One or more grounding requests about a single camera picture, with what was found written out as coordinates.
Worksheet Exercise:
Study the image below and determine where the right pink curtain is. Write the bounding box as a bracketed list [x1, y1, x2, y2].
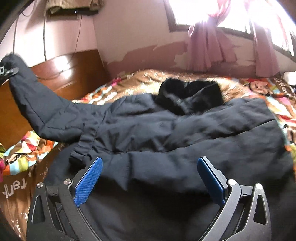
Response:
[252, 22, 280, 78]

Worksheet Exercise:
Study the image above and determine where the brown cloth on shelf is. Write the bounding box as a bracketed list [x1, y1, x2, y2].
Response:
[45, 0, 104, 16]

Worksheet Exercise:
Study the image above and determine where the wooden framed window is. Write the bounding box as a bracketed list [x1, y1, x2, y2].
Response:
[164, 1, 295, 61]

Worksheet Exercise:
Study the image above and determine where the left pink curtain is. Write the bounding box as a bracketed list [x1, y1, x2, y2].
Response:
[187, 1, 237, 72]

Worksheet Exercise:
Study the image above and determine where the pink curtain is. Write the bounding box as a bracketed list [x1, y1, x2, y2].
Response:
[252, 22, 280, 78]
[187, 1, 237, 72]

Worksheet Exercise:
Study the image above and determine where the brown colourful cartoon quilt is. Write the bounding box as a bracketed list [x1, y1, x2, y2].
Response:
[0, 69, 296, 241]

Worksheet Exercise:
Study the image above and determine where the black power cable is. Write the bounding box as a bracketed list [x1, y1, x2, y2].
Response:
[34, 14, 84, 80]

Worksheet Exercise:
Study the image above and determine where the wooden bed headboard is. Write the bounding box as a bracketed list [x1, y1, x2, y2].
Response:
[1, 50, 110, 149]

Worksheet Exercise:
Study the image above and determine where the dark navy padded jacket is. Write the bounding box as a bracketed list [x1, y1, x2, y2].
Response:
[0, 53, 296, 241]

